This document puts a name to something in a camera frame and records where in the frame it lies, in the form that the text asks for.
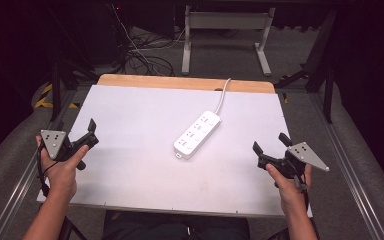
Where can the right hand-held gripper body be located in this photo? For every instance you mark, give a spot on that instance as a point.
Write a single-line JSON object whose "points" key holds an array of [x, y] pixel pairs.
{"points": [[308, 156]]}

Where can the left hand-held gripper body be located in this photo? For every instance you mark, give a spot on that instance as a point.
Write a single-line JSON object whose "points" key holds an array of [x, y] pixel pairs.
{"points": [[55, 143]]}

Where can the person's left hand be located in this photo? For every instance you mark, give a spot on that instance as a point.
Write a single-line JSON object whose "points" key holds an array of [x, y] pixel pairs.
{"points": [[61, 176]]}

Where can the person's right hand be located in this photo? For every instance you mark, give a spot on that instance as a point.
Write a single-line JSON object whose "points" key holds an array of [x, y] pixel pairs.
{"points": [[291, 195]]}

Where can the yellow black hazard tape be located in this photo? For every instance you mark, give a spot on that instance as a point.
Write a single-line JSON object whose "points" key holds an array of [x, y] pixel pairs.
{"points": [[45, 100]]}

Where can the black tripod stand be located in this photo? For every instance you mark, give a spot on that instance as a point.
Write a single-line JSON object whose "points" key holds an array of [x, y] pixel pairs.
{"points": [[56, 90]]}

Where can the white power strip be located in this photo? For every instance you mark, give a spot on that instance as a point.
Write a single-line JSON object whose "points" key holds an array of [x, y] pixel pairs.
{"points": [[197, 135]]}

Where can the white board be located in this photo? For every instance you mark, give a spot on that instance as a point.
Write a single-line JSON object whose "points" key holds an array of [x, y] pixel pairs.
{"points": [[140, 166]]}

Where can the black metal stand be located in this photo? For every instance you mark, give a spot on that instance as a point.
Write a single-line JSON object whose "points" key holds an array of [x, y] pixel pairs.
{"points": [[328, 86]]}

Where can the person's dark pants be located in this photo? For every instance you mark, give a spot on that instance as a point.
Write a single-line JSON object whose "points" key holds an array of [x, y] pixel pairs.
{"points": [[176, 226]]}

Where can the aluminium rail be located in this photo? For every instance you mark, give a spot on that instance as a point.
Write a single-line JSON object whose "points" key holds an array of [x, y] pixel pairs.
{"points": [[353, 173], [20, 186]]}

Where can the white metal desk frame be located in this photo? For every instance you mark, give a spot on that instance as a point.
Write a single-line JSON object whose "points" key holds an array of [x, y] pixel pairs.
{"points": [[226, 20]]}

